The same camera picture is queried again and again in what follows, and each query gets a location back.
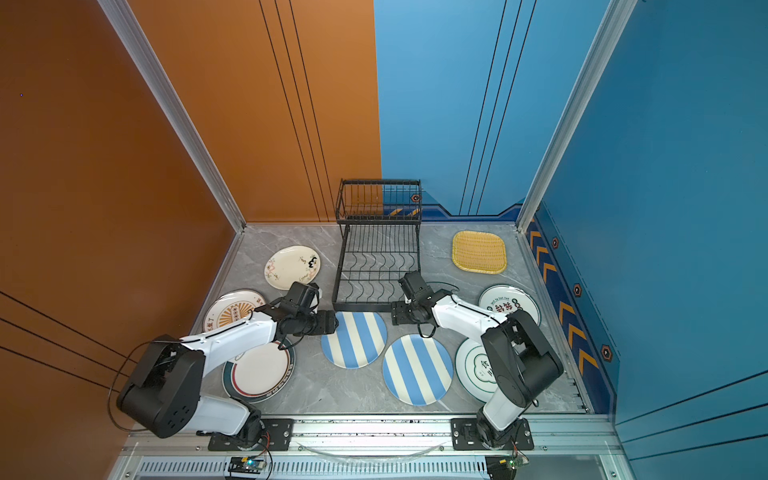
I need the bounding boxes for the green circuit board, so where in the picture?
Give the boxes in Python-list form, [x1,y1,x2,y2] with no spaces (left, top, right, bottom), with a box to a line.
[226,456,270,479]
[485,455,529,480]

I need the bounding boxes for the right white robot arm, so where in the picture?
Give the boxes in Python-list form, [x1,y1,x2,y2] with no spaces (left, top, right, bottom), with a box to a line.
[392,271,564,446]

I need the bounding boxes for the black wire dish rack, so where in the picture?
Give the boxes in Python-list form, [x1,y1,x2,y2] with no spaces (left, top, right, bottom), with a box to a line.
[332,179,422,312]

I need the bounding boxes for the red green rimmed plate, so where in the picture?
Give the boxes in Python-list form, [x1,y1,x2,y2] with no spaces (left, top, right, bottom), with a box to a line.
[222,341,296,403]

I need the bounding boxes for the green circuit board right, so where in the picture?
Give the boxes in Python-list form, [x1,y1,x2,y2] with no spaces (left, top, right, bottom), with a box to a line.
[485,455,529,480]

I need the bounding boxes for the cream floral plate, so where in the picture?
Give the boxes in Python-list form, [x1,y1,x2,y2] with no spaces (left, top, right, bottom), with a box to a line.
[264,245,321,291]

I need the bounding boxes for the green cloud pattern plate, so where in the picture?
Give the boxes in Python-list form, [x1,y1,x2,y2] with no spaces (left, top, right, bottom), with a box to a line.
[455,339,498,403]

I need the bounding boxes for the aluminium front rail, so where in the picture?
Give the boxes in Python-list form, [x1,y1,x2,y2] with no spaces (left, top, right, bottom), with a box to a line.
[109,413,633,479]

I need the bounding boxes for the aluminium corner post left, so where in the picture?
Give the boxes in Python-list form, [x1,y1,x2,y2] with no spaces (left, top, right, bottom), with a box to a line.
[98,0,247,234]

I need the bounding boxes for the green circuit board left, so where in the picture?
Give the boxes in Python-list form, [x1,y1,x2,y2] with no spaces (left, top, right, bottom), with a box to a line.
[226,456,270,479]

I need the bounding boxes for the yellow woven square plate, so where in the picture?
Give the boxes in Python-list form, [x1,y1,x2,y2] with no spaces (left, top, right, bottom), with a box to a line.
[451,230,507,275]

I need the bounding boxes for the white plate red characters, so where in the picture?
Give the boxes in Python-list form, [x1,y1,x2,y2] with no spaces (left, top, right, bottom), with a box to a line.
[478,284,541,325]

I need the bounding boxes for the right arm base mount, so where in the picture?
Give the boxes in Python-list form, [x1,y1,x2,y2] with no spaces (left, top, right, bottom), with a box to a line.
[450,418,535,451]

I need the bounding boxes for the aluminium corner post right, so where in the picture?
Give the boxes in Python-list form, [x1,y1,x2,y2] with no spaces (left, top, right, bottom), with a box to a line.
[516,0,637,234]

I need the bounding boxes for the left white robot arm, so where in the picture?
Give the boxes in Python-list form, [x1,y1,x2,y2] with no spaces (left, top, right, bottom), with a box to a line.
[115,282,339,448]

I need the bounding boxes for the blue striped plate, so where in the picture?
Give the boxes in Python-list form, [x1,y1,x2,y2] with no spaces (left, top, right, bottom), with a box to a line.
[382,334,454,407]
[321,312,388,369]

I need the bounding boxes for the aluminium corner post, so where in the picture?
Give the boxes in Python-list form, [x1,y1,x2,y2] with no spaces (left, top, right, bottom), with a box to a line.
[98,0,247,234]
[516,0,637,234]

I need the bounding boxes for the orange sunburst plate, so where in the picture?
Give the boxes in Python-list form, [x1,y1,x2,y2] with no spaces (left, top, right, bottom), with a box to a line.
[203,289,266,332]

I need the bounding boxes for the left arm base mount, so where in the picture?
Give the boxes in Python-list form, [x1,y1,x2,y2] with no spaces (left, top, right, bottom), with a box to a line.
[207,418,295,452]

